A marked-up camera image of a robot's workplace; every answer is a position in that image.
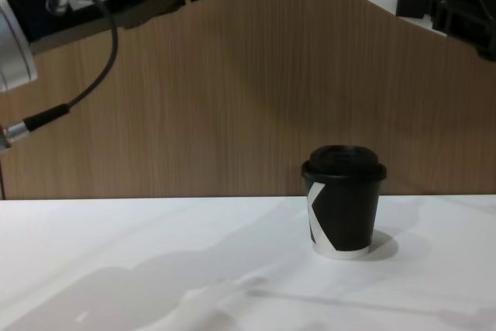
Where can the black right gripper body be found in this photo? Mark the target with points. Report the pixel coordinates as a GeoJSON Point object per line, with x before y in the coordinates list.
{"type": "Point", "coordinates": [469, 9]}

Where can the left robot arm silver joint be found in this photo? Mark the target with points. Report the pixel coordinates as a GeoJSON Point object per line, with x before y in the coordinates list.
{"type": "Point", "coordinates": [13, 52]}

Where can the black plastic cup lid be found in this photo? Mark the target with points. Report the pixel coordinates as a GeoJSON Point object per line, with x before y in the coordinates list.
{"type": "Point", "coordinates": [345, 164]}

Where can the black paper cup white mark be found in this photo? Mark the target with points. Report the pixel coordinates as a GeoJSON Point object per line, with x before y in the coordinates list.
{"type": "Point", "coordinates": [348, 214]}

